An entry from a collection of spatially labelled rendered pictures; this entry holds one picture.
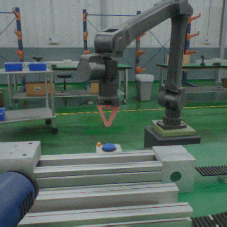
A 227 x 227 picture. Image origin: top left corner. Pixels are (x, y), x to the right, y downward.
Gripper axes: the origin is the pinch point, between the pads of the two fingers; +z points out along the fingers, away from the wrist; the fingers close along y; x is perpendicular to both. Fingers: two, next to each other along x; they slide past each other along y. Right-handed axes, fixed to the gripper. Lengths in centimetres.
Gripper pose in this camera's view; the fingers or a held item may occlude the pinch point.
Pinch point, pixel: (108, 123)
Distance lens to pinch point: 80.4
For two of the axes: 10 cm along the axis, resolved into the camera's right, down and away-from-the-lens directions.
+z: 0.0, 9.7, 2.5
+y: 0.9, 2.5, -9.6
